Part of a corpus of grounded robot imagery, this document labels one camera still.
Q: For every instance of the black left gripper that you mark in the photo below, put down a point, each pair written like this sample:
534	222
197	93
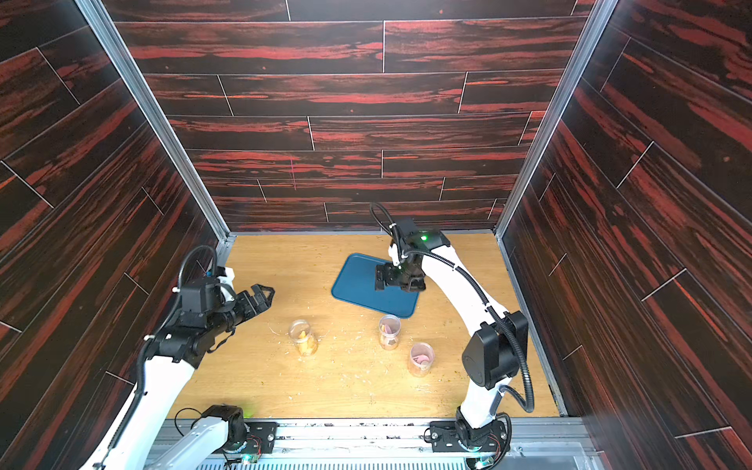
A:
263	303

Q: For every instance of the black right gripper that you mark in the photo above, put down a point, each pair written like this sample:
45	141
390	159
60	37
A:
388	278

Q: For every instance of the clear jar with mixed cookies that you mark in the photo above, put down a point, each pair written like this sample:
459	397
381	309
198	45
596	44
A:
389	328

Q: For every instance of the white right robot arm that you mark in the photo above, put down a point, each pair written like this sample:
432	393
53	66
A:
495	358

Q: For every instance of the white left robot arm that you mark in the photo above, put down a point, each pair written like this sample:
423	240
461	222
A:
167	361

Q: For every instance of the clear jar with yellow cookies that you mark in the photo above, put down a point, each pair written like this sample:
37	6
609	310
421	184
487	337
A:
302	336

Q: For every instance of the clear jar with pink cookie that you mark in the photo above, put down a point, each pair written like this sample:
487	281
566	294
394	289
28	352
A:
421	359

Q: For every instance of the teal plastic tray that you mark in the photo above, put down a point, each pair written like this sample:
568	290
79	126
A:
355	284

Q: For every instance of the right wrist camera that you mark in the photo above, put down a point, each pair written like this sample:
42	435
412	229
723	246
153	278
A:
405	232

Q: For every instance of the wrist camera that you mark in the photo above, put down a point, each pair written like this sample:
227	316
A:
405	232
203	295

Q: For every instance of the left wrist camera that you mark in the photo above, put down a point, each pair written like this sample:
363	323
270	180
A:
203	295

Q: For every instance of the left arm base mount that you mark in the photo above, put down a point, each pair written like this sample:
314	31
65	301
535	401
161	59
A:
240	439

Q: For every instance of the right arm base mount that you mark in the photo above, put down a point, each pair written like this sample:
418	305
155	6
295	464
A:
470	437

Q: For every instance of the aluminium frame post left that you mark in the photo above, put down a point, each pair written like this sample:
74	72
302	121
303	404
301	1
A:
106	32

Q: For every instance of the aluminium frame post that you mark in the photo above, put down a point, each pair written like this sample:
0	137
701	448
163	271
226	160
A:
593	30
106	32

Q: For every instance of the aluminium frame post right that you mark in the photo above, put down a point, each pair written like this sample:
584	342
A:
593	30

